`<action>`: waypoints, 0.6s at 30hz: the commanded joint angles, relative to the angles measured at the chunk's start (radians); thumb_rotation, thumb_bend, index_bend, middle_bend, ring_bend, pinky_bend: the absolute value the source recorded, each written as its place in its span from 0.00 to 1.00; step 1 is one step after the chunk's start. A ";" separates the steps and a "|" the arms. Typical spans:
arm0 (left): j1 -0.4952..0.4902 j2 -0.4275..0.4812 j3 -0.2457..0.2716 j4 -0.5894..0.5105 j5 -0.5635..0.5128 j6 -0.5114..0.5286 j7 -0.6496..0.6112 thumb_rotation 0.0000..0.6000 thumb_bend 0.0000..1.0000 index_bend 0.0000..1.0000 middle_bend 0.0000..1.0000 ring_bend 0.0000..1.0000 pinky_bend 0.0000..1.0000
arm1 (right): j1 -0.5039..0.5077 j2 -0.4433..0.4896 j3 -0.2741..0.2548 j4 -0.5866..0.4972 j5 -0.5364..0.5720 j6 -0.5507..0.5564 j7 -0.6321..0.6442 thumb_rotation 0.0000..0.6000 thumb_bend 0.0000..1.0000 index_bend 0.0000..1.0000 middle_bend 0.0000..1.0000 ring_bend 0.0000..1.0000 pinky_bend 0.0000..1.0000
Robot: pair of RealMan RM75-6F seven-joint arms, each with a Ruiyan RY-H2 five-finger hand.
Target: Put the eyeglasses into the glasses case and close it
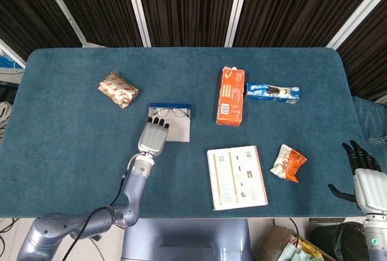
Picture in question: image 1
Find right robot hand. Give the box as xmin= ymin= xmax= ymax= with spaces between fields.
xmin=328 ymin=140 xmax=387 ymax=213

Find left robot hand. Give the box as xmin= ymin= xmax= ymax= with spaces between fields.
xmin=137 ymin=115 xmax=171 ymax=156

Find blue glasses case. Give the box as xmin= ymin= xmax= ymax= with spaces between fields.
xmin=147 ymin=103 xmax=193 ymax=144

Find thin wire-rimmed eyeglasses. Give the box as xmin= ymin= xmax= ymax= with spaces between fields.
xmin=152 ymin=107 xmax=190 ymax=119

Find orange carton box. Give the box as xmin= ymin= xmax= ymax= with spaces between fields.
xmin=215 ymin=66 xmax=246 ymax=127

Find cardboard box with trash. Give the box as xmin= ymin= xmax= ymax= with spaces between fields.
xmin=256 ymin=226 xmax=336 ymax=261

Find gold foil snack packet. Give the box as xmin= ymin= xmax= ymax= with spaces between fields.
xmin=97 ymin=71 xmax=140 ymax=109

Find black bag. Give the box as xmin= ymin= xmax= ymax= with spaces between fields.
xmin=308 ymin=221 xmax=366 ymax=261

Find blue denim fabric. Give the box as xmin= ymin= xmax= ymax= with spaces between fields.
xmin=352 ymin=95 xmax=387 ymax=180

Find blue felt table cloth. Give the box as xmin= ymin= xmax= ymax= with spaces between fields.
xmin=0 ymin=47 xmax=366 ymax=219

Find crumpled white orange snack bag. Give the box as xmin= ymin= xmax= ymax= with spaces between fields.
xmin=269 ymin=144 xmax=308 ymax=183

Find white red-edged booklet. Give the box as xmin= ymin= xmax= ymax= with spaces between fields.
xmin=206 ymin=145 xmax=269 ymax=211

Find blue-grey robot torso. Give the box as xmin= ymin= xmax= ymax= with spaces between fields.
xmin=120 ymin=218 xmax=252 ymax=261

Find blue cookie package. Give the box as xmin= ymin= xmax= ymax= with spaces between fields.
xmin=244 ymin=82 xmax=301 ymax=105

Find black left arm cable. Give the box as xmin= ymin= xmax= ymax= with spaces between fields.
xmin=63 ymin=176 xmax=125 ymax=261

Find white partition post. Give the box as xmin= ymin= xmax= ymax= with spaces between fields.
xmin=325 ymin=0 xmax=387 ymax=49
xmin=36 ymin=0 xmax=89 ymax=47
xmin=224 ymin=0 xmax=252 ymax=47
xmin=123 ymin=0 xmax=152 ymax=47

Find white coiled cable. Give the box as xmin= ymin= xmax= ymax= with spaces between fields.
xmin=0 ymin=100 xmax=13 ymax=132

